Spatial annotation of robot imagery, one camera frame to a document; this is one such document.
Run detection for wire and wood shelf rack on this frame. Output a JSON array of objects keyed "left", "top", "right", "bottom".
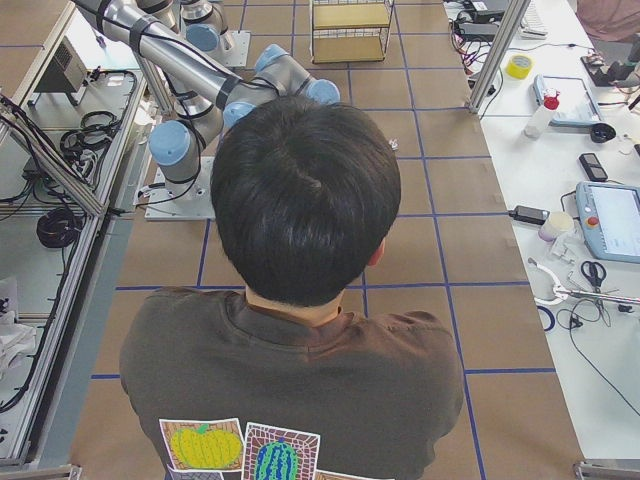
[{"left": 308, "top": 0, "right": 396, "bottom": 65}]

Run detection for black power adapter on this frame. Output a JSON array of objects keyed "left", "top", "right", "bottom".
[{"left": 508, "top": 205, "right": 550, "bottom": 226}]

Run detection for aluminium frame post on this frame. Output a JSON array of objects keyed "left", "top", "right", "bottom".
[{"left": 467, "top": 0, "right": 530, "bottom": 113}]

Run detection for yellow tape roll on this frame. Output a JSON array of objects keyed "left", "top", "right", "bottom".
[{"left": 505, "top": 54, "right": 533, "bottom": 80}]

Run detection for person in brown shirt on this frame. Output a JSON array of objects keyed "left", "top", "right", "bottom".
[{"left": 119, "top": 97, "right": 463, "bottom": 479}]

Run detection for black scissors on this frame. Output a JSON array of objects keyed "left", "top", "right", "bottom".
[{"left": 580, "top": 260, "right": 607, "bottom": 293}]

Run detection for white squeeze bottle red cap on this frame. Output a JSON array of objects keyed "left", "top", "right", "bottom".
[{"left": 523, "top": 89, "right": 560, "bottom": 139}]

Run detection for teach pendant tablet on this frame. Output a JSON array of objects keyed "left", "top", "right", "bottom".
[{"left": 575, "top": 182, "right": 639, "bottom": 264}]

